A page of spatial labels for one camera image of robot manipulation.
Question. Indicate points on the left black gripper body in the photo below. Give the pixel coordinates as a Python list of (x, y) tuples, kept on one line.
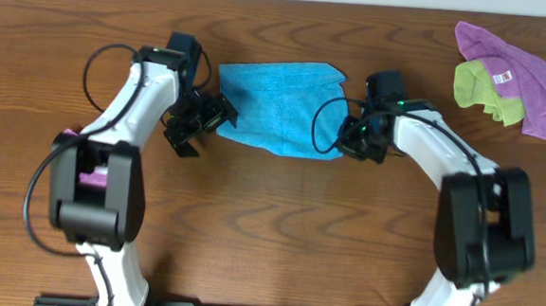
[(199, 124)]

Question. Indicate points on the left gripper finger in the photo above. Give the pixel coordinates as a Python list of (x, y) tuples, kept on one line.
[(225, 111), (180, 142)]

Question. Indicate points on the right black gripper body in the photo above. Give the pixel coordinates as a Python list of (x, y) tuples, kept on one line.
[(359, 141)]

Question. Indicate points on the blue microfiber cloth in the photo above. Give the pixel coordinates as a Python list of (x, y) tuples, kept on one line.
[(288, 109)]

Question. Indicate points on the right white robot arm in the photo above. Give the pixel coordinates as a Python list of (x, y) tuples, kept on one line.
[(484, 232)]

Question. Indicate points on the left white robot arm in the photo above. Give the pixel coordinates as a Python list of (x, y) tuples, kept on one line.
[(97, 196)]

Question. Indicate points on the folded purple cloth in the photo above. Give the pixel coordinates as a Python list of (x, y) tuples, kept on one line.
[(81, 163)]

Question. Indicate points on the yellow-green cloth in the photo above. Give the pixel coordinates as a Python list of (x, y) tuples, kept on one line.
[(510, 92)]

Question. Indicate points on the purple cloth with label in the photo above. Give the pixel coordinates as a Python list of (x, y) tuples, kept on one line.
[(477, 43)]

